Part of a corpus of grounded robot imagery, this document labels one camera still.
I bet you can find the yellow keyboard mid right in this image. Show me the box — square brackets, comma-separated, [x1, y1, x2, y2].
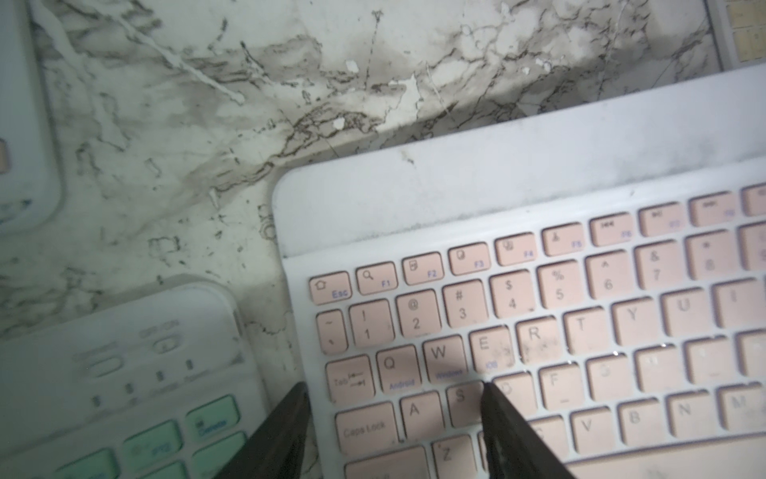
[705, 0, 765, 71]

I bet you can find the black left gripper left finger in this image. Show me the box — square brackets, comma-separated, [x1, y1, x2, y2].
[215, 381, 310, 479]

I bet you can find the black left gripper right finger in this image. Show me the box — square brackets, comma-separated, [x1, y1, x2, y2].
[480, 382, 575, 479]

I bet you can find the green keyboard front left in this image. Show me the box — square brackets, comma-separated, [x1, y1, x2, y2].
[1, 281, 268, 478]

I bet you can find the pink keyboard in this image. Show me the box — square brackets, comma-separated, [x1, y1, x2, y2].
[272, 65, 765, 478]
[1, 1, 64, 236]

